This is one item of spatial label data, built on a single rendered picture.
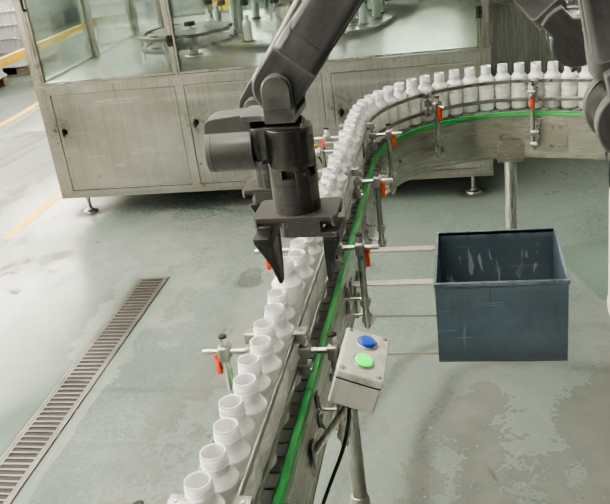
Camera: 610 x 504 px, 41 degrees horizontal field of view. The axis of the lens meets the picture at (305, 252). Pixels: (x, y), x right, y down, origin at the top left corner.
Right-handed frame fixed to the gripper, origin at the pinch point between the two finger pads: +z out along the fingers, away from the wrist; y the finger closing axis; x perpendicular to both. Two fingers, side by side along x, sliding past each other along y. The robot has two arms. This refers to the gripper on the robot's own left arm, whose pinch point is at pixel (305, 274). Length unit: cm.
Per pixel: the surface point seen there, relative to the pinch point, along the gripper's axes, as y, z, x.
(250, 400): -13.3, 26.3, 10.7
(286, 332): -12.2, 27.5, 33.8
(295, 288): -12, 24, 45
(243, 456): -11.9, 27.9, -0.8
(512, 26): 59, 67, 576
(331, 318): -9, 40, 61
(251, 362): -15.1, 25.0, 19.7
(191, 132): -147, 84, 386
